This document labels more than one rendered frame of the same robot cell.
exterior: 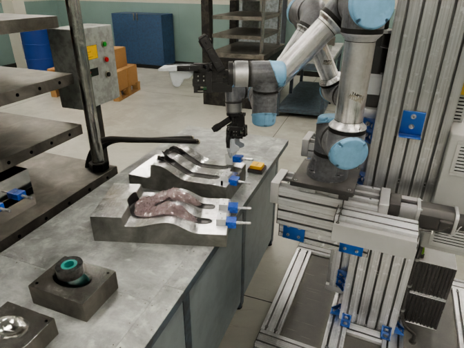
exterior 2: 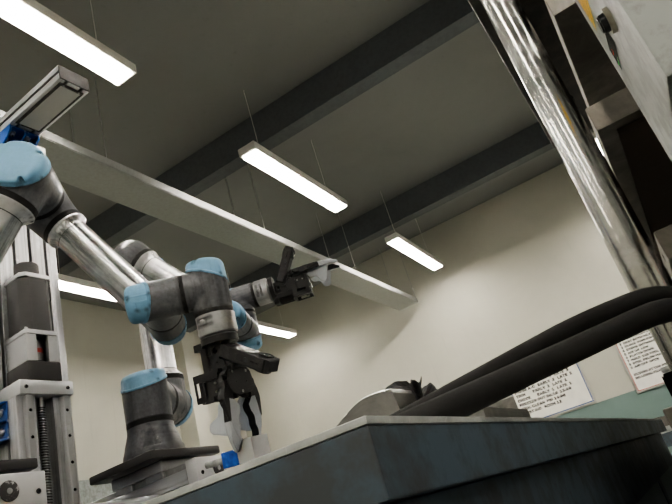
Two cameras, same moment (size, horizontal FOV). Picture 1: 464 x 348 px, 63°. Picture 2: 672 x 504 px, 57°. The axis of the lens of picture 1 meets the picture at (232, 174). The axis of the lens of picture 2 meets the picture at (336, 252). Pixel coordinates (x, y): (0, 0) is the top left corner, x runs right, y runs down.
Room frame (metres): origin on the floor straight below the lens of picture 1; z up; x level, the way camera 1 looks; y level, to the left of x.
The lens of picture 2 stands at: (2.78, 0.33, 0.75)
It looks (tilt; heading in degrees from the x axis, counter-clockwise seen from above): 24 degrees up; 184
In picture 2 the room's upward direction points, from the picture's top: 17 degrees counter-clockwise
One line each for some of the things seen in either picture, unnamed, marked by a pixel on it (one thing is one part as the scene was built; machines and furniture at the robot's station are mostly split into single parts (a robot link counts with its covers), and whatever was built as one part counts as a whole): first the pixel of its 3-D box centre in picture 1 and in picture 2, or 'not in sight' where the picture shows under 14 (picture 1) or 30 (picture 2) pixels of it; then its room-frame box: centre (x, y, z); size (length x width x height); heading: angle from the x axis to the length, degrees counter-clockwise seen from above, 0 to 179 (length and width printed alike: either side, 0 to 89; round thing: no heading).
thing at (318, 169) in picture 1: (328, 161); (152, 440); (1.28, -0.36, 1.09); 0.15 x 0.15 x 0.10
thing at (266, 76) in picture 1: (266, 74); (238, 300); (1.13, -0.10, 1.43); 0.11 x 0.08 x 0.09; 93
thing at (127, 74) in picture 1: (94, 70); not in sight; (6.39, 2.29, 0.37); 1.20 x 0.82 x 0.74; 78
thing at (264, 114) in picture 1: (263, 105); (244, 329); (1.15, -0.10, 1.34); 0.11 x 0.08 x 0.11; 3
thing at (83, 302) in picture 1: (74, 286); not in sight; (0.89, 0.48, 0.83); 0.20 x 0.15 x 0.07; 69
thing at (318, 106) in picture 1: (312, 72); not in sight; (5.98, -1.23, 0.46); 1.90 x 0.70 x 0.92; 160
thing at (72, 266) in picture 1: (70, 268); not in sight; (0.91, 0.49, 0.89); 0.08 x 0.08 x 0.04
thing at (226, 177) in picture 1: (236, 181); not in sight; (1.50, -0.02, 0.89); 0.13 x 0.05 x 0.05; 69
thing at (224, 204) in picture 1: (235, 207); not in sight; (1.33, -0.02, 0.85); 0.13 x 0.05 x 0.05; 86
